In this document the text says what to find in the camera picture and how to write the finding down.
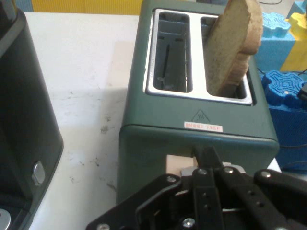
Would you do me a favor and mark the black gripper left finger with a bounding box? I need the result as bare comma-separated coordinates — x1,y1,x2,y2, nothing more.
85,147,225,230

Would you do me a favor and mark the black coffee machine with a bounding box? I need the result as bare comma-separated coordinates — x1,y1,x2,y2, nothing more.
0,0,64,230

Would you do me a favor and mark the large yellow toy block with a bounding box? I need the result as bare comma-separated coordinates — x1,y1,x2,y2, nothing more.
32,0,144,13

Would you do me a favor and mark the dark green toaster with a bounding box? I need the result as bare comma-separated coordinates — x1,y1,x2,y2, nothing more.
116,0,280,209

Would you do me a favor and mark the yellow studded toy block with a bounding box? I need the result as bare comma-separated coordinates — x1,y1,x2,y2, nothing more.
280,13,307,72

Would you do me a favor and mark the blue ridged toy block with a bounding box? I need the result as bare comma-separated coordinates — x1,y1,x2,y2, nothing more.
260,70,307,171
254,11,296,70

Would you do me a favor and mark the toasted bread slice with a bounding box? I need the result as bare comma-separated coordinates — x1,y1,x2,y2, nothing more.
205,0,264,97

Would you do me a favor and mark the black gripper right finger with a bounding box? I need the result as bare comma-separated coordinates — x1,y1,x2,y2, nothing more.
213,167,307,230

